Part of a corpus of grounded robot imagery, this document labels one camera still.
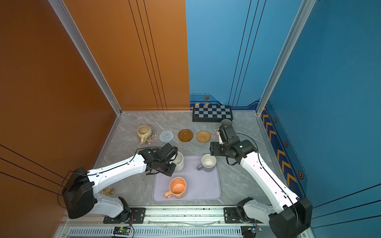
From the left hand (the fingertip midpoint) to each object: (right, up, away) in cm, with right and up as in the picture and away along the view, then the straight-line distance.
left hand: (173, 168), depth 82 cm
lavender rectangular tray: (+16, -11, +3) cm, 19 cm away
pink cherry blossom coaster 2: (+27, +18, +25) cm, 41 cm away
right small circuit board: (+41, -25, -12) cm, 49 cm away
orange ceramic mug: (+2, -10, -1) cm, 10 cm away
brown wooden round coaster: (+5, +17, +24) cm, 29 cm away
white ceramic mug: (+3, +4, -2) cm, 6 cm away
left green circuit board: (-24, -28, -10) cm, 38 cm away
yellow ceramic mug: (-23, +19, +21) cm, 37 cm away
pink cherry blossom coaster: (-20, +12, +20) cm, 31 cm away
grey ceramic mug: (+34, +26, +19) cm, 47 cm away
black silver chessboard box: (+25, +33, +34) cm, 54 cm away
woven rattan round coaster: (+18, +16, +23) cm, 33 cm away
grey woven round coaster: (-9, +16, +24) cm, 30 cm away
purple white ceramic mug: (+20, 0, +9) cm, 22 cm away
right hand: (+22, +12, -4) cm, 26 cm away
